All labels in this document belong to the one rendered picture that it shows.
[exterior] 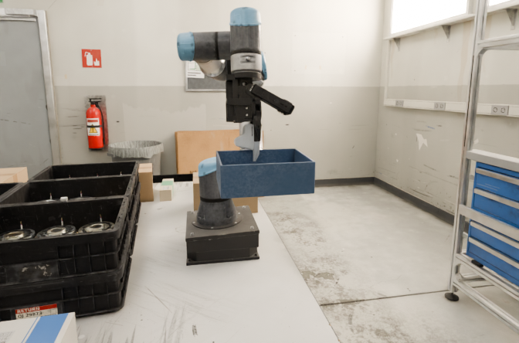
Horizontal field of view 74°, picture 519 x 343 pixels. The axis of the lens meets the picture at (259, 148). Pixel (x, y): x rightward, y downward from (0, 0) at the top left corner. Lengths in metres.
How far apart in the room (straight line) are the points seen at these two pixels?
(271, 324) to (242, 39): 0.70
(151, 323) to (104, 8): 3.80
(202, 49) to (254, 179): 0.40
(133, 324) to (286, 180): 0.55
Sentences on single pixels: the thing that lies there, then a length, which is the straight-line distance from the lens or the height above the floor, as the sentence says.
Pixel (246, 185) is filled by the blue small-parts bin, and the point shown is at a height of 1.09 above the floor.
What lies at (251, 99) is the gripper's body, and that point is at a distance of 0.82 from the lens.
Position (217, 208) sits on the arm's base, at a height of 0.86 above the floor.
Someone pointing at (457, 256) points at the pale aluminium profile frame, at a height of 0.30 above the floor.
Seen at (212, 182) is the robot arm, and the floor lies 0.96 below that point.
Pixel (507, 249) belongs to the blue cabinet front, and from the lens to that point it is 2.22.
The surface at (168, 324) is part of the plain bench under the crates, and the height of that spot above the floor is 0.70.
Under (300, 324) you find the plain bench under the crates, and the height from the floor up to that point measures 0.70.
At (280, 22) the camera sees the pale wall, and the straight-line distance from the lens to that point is 4.43.
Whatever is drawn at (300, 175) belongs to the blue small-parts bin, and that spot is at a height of 1.10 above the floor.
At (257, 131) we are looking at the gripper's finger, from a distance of 0.81.
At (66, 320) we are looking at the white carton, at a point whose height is 0.79.
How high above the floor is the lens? 1.28
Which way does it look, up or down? 10 degrees down
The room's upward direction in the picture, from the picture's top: straight up
